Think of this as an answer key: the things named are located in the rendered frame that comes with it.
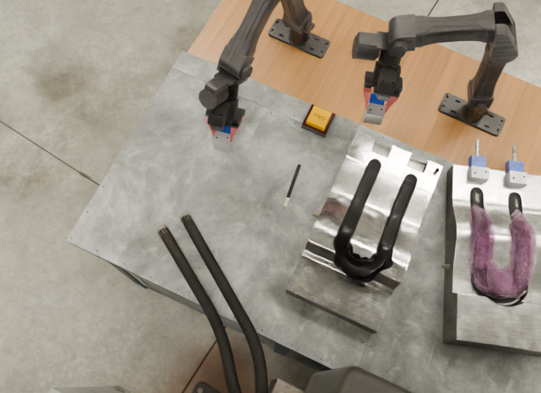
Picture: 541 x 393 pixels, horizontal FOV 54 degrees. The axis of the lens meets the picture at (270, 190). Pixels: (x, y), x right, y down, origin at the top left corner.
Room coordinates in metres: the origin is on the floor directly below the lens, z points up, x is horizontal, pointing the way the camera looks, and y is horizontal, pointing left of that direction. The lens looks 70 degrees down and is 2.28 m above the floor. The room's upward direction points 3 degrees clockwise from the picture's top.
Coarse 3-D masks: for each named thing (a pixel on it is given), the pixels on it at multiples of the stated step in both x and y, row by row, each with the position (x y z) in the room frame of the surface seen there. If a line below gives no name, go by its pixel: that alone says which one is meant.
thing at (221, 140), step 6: (228, 126) 0.71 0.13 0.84; (216, 132) 0.69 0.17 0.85; (222, 132) 0.69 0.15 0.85; (228, 132) 0.69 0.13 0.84; (216, 138) 0.67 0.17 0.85; (222, 138) 0.67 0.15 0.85; (228, 138) 0.67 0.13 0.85; (216, 144) 0.66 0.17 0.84; (222, 144) 0.65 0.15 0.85; (228, 144) 0.65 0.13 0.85; (222, 150) 0.65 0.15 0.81; (228, 150) 0.65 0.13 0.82
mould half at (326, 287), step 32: (352, 160) 0.60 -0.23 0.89; (384, 160) 0.61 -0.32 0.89; (352, 192) 0.51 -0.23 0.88; (384, 192) 0.51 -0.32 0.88; (416, 192) 0.51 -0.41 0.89; (320, 224) 0.40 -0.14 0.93; (384, 224) 0.42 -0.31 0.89; (416, 224) 0.42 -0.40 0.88; (320, 256) 0.33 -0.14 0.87; (288, 288) 0.24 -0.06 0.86; (320, 288) 0.24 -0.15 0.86; (352, 288) 0.24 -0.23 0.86; (384, 288) 0.25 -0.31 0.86; (352, 320) 0.16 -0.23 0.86
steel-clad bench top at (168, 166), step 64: (192, 64) 0.95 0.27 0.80; (192, 128) 0.72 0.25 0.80; (256, 128) 0.73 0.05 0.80; (128, 192) 0.50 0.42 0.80; (192, 192) 0.51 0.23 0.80; (256, 192) 0.52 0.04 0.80; (320, 192) 0.53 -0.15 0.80; (128, 256) 0.32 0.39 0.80; (192, 256) 0.32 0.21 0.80; (256, 256) 0.33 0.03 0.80; (256, 320) 0.16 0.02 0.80; (320, 320) 0.17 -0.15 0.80; (384, 320) 0.17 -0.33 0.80; (448, 384) 0.02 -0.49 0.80; (512, 384) 0.02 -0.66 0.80
